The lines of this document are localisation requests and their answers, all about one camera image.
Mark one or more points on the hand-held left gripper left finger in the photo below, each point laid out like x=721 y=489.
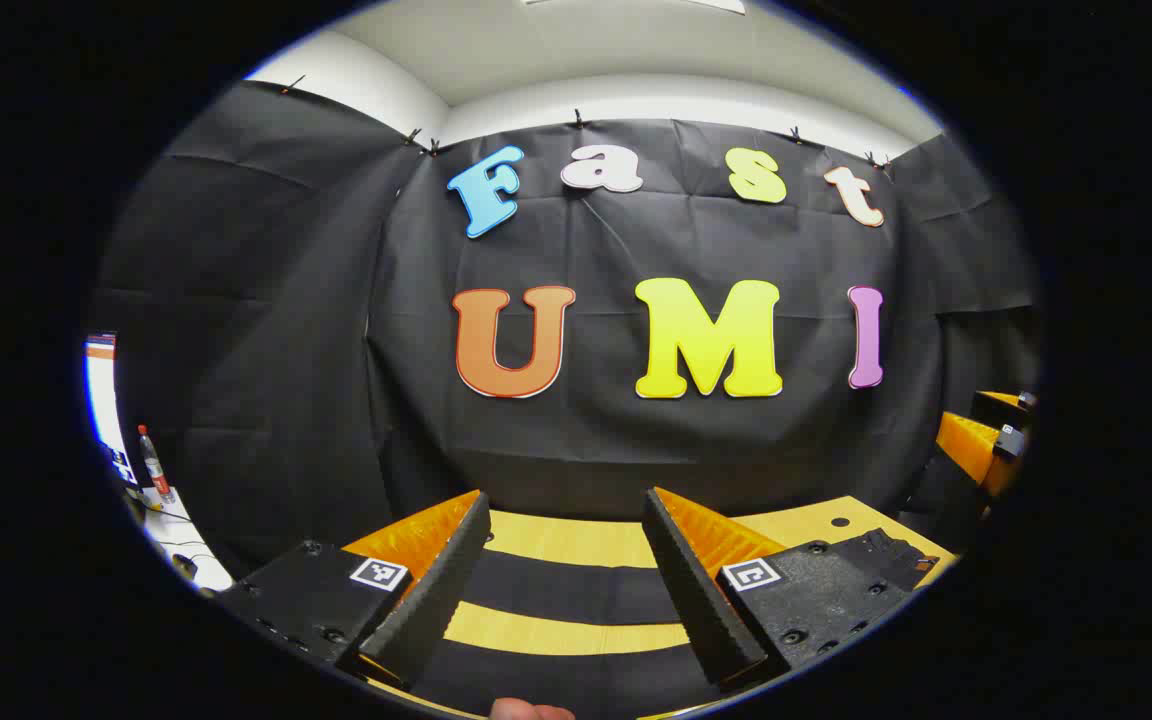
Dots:
x=436 y=590

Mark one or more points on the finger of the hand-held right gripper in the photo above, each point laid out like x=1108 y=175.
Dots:
x=961 y=445

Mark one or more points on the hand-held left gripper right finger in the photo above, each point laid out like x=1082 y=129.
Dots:
x=696 y=600

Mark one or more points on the black jeans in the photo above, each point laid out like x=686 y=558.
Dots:
x=576 y=590

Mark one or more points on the white side table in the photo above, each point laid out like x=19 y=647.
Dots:
x=208 y=572

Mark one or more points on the black computer mouse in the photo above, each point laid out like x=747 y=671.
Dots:
x=184 y=567

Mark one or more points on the black backdrop cloth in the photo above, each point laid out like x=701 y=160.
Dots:
x=336 y=350

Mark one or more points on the clear plastic bottle red label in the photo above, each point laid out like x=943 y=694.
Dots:
x=154 y=470

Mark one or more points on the computer monitor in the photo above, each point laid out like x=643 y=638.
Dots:
x=101 y=400

